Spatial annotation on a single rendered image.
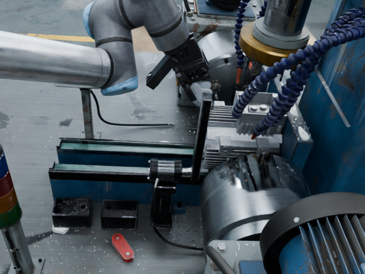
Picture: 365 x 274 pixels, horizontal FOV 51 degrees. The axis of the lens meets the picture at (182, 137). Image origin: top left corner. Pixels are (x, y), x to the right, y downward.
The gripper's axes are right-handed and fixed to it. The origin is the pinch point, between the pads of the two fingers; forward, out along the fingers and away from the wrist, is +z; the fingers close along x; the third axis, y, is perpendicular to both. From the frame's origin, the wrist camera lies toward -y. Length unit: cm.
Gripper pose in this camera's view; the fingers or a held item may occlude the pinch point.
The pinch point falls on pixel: (197, 104)
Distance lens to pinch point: 108.3
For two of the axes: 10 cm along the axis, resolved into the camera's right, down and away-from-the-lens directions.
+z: 4.2, 6.8, 6.1
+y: 9.1, -3.3, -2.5
